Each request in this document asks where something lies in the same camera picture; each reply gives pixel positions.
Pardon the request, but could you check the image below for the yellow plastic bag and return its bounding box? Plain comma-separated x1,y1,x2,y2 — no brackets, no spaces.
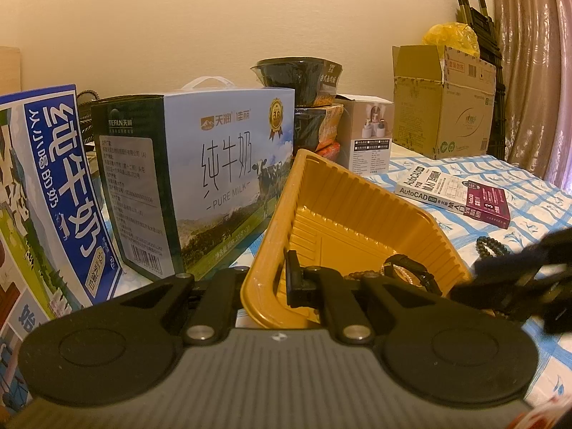
422,21,481,60

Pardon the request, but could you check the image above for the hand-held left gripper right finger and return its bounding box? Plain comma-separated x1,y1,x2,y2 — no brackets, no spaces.
285,251,450,346

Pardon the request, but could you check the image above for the pink patterned curtain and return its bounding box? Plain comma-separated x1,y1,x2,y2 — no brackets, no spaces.
489,0,572,194

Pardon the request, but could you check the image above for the black instant noodle bowl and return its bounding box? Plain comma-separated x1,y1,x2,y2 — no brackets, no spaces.
250,56,345,108

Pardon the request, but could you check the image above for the white product box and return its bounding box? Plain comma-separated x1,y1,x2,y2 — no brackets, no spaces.
335,94,395,176

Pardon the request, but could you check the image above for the blue milk carton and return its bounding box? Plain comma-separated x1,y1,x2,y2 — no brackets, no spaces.
0,83,127,412

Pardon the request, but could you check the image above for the orange instant noodle bowl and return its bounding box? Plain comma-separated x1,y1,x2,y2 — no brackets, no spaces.
292,103,345,153

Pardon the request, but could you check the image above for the yellow plastic tray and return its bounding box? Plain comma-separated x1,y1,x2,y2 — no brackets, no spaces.
240,148,473,329

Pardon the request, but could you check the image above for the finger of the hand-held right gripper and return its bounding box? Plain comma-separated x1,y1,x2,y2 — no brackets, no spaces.
474,229,572,275
449,272,510,318

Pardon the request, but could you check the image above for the black wristwatch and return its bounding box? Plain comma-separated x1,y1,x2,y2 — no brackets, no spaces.
382,254,444,296

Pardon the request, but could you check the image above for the white and green milk carton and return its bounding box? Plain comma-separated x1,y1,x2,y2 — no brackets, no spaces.
90,76,296,283

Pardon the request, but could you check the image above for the white and maroon book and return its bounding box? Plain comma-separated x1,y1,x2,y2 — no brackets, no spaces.
394,165,511,230

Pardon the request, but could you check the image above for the brown cardboard box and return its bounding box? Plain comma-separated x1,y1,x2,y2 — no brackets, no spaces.
392,45,498,160

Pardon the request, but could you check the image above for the red instant noodle bowl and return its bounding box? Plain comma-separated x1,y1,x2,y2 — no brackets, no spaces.
313,140,342,160

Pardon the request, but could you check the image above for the person's red patterned clothing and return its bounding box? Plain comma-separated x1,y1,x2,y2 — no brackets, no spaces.
523,389,572,429

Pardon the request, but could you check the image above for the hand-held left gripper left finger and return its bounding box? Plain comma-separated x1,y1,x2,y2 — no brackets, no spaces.
106,267,248,346

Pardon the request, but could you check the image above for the blue checked tablecloth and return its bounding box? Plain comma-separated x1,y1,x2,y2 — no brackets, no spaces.
107,154,572,412

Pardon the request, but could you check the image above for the dark bead necklace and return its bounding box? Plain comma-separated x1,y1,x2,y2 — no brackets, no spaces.
475,236,509,261

